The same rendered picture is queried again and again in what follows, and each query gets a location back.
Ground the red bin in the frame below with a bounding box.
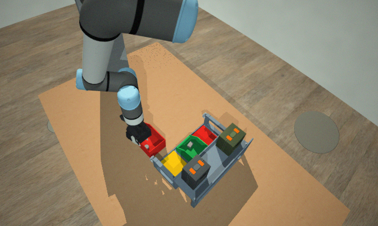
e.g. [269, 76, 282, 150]
[139, 123, 166, 157]

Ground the green bin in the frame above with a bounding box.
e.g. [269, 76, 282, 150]
[176, 135, 208, 162]

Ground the dark grey tool case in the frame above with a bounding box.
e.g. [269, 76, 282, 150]
[181, 154, 211, 190]

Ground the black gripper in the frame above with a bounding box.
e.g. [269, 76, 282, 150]
[126, 120, 152, 146]

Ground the olive green tool case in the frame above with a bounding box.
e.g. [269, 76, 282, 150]
[216, 123, 246, 156]

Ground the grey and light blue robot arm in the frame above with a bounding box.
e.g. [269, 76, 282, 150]
[76, 0, 198, 126]

